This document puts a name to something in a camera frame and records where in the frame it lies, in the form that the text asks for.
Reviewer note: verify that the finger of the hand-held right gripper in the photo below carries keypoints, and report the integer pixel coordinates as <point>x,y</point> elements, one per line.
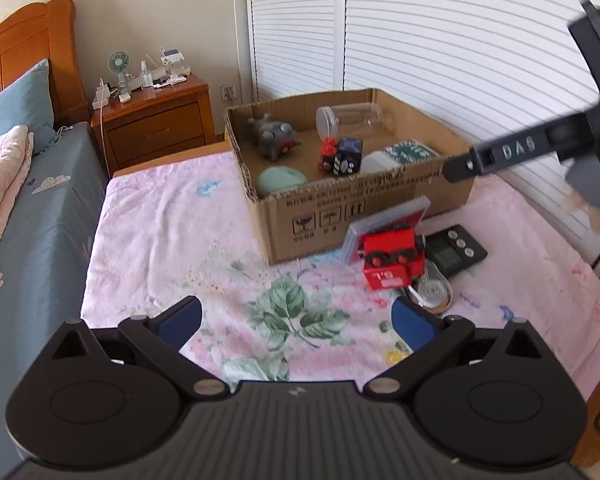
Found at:
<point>460,166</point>

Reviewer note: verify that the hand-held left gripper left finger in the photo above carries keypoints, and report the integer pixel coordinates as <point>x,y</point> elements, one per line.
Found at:
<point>180,321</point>

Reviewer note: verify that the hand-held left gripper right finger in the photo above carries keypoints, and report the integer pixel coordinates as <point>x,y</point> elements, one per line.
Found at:
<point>416,321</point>

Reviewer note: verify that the red toy robot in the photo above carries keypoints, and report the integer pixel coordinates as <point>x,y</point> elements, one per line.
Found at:
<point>387,275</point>

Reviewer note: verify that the white labelled plastic bottle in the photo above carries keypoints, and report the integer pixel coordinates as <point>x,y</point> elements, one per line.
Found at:
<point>405,152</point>

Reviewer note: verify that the clear plastic jar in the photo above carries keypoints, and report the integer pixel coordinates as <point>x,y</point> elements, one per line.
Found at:
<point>360,120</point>

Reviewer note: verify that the black cube toy red wheels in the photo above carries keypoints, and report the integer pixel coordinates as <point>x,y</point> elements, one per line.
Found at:
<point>347,157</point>

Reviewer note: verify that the brown cardboard box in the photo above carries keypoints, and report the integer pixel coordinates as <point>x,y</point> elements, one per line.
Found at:
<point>305,220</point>

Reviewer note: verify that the teal round case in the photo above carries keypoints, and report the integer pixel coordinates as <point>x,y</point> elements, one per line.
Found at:
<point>280,182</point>

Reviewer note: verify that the grey shark toy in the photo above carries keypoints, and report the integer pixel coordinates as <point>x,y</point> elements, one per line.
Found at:
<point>272,135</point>

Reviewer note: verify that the round clear tape case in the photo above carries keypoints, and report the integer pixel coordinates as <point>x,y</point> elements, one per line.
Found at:
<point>432,292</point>

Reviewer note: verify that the black digital scale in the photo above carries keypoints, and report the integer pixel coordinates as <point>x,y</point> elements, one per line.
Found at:
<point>455,250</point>

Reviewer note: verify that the clear flat plastic case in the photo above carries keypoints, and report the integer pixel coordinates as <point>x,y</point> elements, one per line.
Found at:
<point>385,217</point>

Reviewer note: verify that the pink floral bedsheet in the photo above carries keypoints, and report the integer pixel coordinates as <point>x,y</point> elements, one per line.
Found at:
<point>180,220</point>

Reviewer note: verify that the wide white louvered door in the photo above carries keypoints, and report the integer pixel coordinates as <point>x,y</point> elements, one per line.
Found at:
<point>455,50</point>

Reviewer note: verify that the blue bedsheet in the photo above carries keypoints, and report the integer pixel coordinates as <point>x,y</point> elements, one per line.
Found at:
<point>45,240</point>

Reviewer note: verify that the wooden nightstand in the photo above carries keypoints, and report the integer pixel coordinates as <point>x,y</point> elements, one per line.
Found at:
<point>155,130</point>

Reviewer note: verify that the narrow white louvered door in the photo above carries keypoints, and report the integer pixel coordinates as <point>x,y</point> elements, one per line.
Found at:
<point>295,30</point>

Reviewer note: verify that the pink floral quilt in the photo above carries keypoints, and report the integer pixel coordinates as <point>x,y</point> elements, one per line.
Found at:
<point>0,195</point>

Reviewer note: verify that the white power strip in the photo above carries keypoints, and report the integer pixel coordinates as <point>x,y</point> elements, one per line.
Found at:
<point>101,94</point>

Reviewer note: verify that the small clear spray bottle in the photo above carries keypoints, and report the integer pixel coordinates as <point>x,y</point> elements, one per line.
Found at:
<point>146,76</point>

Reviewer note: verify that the white phone stand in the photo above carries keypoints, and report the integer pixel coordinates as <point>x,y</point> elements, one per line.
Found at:
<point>172,65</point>

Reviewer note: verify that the green desk fan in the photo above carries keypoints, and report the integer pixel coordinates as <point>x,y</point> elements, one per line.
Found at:
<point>119,62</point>

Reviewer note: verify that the large blue pillow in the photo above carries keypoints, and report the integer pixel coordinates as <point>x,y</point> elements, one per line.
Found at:
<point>15,110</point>

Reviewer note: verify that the wooden headboard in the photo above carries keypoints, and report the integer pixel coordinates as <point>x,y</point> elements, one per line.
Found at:
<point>25,35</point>

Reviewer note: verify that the low wall socket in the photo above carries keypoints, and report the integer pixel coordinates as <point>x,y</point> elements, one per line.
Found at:
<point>228,92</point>

